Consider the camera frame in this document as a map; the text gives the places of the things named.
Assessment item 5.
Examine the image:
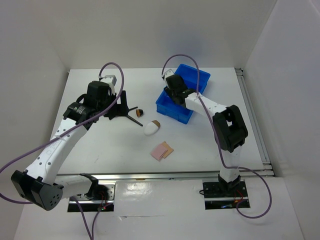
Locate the black fan makeup brush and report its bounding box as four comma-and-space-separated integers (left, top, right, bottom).
103, 105, 138, 120

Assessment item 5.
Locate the slim black makeup brush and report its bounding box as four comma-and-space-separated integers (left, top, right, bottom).
126, 115, 143, 127

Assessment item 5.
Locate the small brown black cap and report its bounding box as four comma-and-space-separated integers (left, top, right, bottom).
135, 108, 144, 118

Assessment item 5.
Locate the pink blotting paper pad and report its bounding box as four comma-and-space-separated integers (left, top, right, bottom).
150, 144, 167, 162

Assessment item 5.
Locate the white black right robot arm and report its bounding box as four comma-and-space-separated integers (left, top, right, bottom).
162, 70, 248, 196

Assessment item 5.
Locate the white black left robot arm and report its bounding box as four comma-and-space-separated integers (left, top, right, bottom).
11, 75, 118, 211

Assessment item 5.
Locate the blue plastic organizer bin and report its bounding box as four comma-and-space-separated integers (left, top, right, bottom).
155, 64, 211, 124

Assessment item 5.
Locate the tan blotting paper pad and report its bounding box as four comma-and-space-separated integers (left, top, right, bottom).
161, 141, 174, 159

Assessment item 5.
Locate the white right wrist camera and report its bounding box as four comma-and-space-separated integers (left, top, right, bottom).
161, 69, 175, 80

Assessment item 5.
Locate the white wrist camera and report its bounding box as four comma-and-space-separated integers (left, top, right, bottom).
99, 75, 117, 95
161, 69, 175, 80

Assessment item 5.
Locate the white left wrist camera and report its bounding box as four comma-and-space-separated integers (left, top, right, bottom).
99, 75, 117, 95

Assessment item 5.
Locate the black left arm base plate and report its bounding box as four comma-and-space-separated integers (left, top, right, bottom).
73, 181, 116, 213

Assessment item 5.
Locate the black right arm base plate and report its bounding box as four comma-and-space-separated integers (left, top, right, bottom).
199, 181, 250, 210

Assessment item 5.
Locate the aluminium table edge rail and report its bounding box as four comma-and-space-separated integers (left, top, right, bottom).
54, 169, 275, 183

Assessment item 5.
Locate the aluminium side rail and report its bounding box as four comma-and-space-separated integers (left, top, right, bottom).
234, 68, 275, 177

